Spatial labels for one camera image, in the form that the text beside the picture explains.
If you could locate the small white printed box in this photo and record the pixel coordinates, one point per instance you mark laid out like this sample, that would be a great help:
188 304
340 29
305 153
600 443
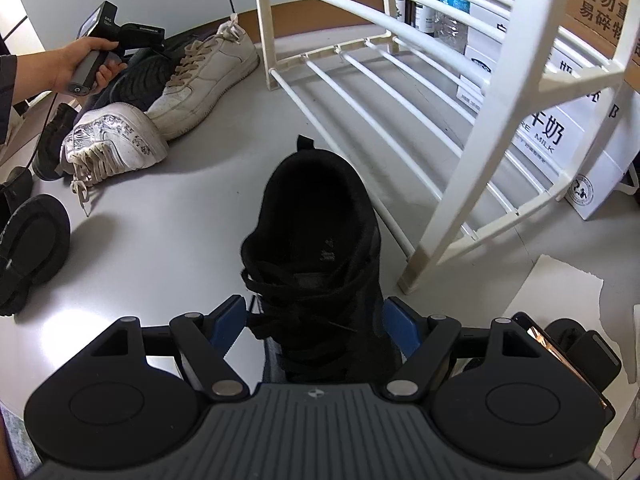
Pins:
475 75

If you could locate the white shoe rack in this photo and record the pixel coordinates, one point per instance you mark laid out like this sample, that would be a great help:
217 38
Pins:
440 240

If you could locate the clear water bottle blue label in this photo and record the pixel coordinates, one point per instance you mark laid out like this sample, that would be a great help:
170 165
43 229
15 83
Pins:
452 15

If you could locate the black smartphone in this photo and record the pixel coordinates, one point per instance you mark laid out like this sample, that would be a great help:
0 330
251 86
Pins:
560 355

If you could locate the white printed sneaker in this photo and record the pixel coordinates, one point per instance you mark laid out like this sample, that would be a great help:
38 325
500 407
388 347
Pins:
117 132
210 77

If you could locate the white bag round logo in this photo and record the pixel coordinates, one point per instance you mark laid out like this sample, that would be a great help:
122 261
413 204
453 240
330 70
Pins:
600 180

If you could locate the black lace-up sneaker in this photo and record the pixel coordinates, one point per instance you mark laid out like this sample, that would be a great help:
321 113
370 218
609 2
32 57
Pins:
315 230
142 82

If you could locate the person's left hand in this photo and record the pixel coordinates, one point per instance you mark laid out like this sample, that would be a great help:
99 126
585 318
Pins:
67 67

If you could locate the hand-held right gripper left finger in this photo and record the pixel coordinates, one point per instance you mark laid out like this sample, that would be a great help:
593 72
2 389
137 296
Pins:
227 325

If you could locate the person's left forearm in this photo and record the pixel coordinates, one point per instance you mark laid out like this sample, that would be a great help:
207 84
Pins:
32 80

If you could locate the white paper sheet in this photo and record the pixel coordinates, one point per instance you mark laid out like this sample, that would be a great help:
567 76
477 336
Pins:
550 290

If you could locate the brown cardboard box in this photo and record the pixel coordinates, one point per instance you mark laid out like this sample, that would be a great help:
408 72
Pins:
600 0

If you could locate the matte dark grey clog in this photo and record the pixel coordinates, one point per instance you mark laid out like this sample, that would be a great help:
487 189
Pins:
55 140

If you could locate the black phone holder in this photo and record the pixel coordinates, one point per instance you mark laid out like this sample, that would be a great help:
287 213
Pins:
595 355

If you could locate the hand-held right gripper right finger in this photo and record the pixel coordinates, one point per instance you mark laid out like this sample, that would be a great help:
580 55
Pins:
400 320

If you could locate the white printed carton box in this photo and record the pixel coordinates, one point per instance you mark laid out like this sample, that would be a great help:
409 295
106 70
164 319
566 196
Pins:
545 130

